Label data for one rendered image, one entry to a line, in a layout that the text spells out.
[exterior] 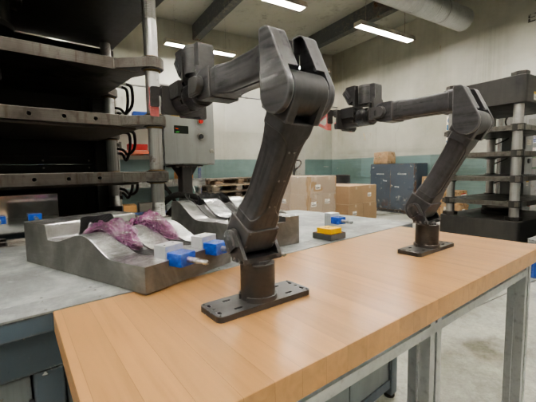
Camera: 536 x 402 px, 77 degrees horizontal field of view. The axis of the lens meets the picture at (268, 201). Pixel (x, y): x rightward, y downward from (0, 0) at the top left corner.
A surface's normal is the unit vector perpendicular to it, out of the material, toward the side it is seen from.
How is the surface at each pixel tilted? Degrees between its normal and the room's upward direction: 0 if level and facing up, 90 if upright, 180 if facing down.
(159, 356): 0
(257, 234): 120
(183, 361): 0
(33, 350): 90
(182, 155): 90
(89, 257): 90
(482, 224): 90
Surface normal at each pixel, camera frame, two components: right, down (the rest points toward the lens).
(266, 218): 0.54, 0.55
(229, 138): 0.53, 0.07
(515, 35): -0.84, 0.07
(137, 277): -0.54, 0.09
